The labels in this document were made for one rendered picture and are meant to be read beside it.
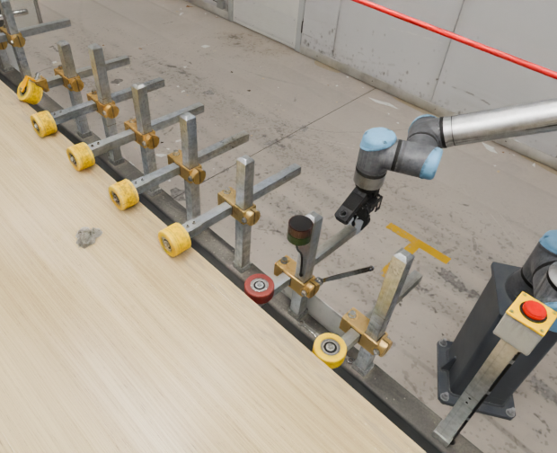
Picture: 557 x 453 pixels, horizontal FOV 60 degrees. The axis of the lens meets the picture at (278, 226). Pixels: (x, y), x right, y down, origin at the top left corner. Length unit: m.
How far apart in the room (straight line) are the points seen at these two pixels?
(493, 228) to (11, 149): 2.54
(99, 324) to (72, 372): 0.13
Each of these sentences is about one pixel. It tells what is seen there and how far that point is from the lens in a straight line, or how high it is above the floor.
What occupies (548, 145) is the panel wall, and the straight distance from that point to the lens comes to 3.87.
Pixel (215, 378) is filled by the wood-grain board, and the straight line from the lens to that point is 1.13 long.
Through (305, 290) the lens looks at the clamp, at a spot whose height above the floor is 0.86.
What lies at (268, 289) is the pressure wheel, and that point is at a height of 0.91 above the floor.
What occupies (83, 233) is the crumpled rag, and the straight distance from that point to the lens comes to 1.45.
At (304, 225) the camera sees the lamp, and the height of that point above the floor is 1.11.
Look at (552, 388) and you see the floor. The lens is 2.55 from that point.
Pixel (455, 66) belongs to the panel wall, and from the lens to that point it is 3.94.
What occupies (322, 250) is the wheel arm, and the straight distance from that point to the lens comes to 1.44.
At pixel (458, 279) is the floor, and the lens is 2.74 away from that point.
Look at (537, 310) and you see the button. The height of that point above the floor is 1.23.
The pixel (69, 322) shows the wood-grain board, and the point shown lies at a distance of 1.27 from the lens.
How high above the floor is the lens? 1.89
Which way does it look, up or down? 43 degrees down
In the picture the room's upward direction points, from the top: 6 degrees clockwise
